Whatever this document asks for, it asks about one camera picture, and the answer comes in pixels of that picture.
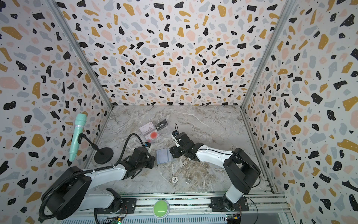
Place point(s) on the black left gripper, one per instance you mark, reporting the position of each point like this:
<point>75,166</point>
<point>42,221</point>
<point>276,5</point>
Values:
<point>153,158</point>

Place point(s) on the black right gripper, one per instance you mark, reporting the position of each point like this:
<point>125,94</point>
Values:
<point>175,150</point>

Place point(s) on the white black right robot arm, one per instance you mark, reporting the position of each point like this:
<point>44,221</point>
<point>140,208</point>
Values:
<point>241,170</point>

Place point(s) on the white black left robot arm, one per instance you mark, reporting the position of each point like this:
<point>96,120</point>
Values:
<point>75,189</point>

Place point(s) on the red card in box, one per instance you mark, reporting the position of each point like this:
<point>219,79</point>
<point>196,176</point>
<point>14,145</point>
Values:
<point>153,135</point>

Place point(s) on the clear acrylic card box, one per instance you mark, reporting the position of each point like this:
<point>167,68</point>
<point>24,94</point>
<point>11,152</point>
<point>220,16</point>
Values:
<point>151,127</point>

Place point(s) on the black microphone stand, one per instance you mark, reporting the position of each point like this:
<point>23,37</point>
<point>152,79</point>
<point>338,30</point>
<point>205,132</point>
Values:
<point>102,155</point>

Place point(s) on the green push button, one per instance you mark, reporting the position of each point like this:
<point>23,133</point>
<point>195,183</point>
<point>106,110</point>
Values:
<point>161,209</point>

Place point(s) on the mint green microphone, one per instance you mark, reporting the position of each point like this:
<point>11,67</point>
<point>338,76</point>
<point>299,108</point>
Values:
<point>80,122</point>

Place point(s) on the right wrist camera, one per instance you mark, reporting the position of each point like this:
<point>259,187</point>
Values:
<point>175,133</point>

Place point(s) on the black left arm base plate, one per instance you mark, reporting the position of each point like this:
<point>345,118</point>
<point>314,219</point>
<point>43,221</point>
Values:
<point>121,206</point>

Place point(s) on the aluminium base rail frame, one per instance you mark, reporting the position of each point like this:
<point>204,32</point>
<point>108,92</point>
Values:
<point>193,208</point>

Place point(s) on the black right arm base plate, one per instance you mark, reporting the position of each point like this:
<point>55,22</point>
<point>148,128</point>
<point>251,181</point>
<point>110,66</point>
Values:
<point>222,204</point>

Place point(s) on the aluminium left corner post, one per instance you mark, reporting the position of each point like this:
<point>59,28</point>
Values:
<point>54,9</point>

